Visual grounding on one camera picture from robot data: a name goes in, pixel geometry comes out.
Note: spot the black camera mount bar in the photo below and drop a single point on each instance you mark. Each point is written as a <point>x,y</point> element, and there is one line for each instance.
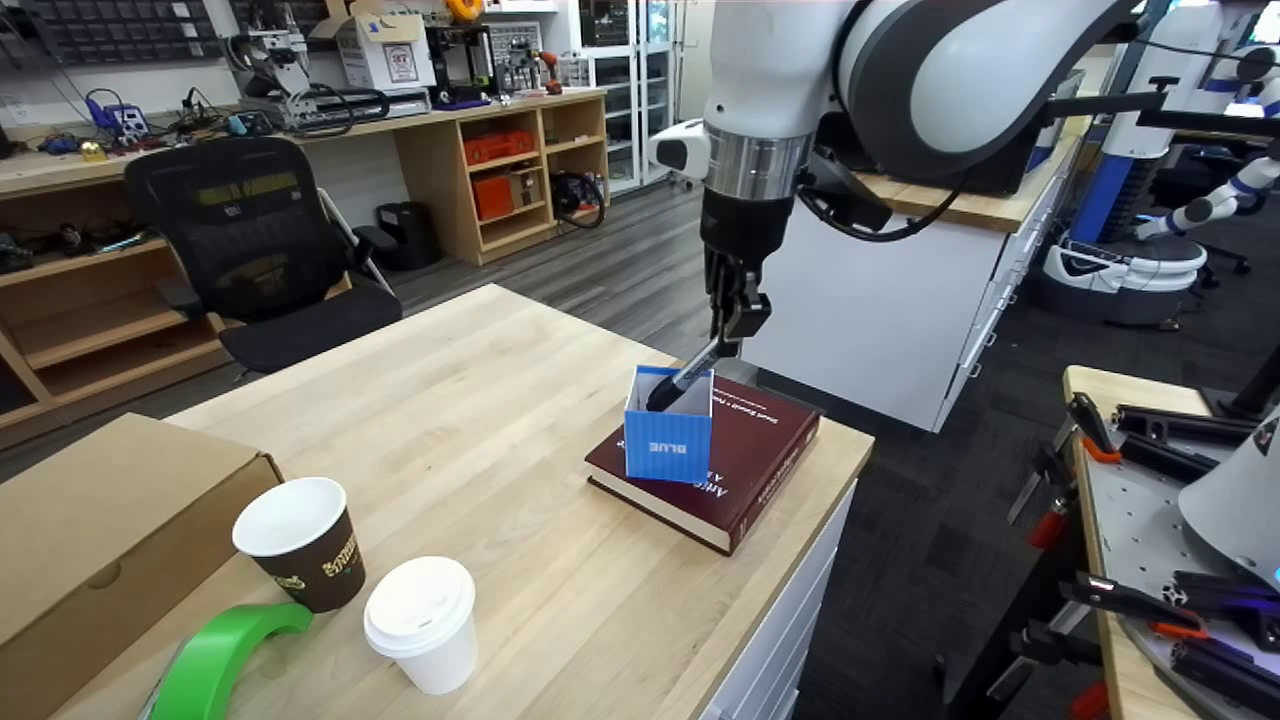
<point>1174,115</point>

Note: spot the black marker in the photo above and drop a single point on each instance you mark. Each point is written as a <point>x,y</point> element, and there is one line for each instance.
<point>682,379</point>

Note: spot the white table cabinet with drawers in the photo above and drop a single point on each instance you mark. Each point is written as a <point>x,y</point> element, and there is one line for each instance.
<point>781,625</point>

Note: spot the wooden workbench with cubbies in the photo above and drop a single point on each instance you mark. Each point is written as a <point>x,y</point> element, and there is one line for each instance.
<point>435,174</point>

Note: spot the brown paper cup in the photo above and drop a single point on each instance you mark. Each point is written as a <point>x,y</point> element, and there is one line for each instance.
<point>309,555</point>

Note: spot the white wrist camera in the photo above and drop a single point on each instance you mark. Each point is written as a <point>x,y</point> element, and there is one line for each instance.
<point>682,151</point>

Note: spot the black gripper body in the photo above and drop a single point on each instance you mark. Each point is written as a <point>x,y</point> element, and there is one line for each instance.
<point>747,234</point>

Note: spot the black bag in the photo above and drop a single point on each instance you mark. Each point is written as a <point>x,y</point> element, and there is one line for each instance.
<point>404,234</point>

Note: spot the white counter with wood top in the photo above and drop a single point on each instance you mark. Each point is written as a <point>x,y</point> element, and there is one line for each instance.
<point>881,322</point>

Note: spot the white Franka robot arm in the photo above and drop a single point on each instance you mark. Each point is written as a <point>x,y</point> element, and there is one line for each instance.
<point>774,67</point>

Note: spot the white box machine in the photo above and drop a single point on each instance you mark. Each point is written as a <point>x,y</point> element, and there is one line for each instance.
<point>386,57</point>

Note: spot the wide orange storage bin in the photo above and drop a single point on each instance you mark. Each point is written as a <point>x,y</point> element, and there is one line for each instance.
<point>502,145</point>

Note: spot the red black hand tool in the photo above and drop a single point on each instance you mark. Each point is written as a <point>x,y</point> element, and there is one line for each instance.
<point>1094,426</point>

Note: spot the white lidded paper cup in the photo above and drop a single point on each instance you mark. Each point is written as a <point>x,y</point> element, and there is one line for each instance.
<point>425,625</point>

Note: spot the black wrist mount bracket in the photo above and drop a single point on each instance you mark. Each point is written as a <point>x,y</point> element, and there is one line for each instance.
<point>840,188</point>

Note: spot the black clamp tool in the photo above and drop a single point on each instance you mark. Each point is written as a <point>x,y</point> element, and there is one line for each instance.
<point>1165,442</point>

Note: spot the dark red hardcover book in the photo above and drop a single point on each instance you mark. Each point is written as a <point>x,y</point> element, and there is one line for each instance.
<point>754,445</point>

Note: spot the black mesh office chair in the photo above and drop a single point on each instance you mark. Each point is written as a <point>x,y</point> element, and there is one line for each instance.
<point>255,241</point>

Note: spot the white glass door cabinet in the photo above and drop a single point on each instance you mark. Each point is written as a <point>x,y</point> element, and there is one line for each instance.
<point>626,80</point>

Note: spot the black hand tools pile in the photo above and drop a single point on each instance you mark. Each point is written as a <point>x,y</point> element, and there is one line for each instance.
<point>1186,625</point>

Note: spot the white jointed robot arm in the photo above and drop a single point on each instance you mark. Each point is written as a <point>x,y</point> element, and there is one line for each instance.
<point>1222,200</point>

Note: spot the small orange storage bin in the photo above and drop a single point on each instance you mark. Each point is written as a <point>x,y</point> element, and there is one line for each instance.
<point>497,196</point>

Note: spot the wooden side table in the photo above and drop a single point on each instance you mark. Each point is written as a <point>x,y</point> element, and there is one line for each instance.
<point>1122,532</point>

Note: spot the blue box with white print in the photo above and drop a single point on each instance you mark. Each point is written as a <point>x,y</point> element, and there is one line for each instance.
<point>664,445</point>

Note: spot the black desktop machine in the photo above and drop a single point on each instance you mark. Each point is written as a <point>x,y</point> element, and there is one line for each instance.
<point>462,67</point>

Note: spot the blue white mobile robot base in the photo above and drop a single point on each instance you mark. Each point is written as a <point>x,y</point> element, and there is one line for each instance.
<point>1122,254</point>

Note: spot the brown cardboard box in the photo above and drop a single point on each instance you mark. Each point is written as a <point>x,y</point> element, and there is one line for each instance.
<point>92,532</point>

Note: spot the green tape roll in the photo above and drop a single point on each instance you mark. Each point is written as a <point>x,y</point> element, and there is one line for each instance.
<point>223,654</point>

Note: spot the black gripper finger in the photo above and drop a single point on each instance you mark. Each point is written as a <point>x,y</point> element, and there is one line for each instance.
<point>721,301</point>
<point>754,318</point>

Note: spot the black pegboard tool rack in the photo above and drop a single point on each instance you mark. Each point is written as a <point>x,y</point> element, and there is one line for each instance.
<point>106,31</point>

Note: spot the low wooden shelf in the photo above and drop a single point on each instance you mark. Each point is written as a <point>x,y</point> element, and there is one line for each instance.
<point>92,334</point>

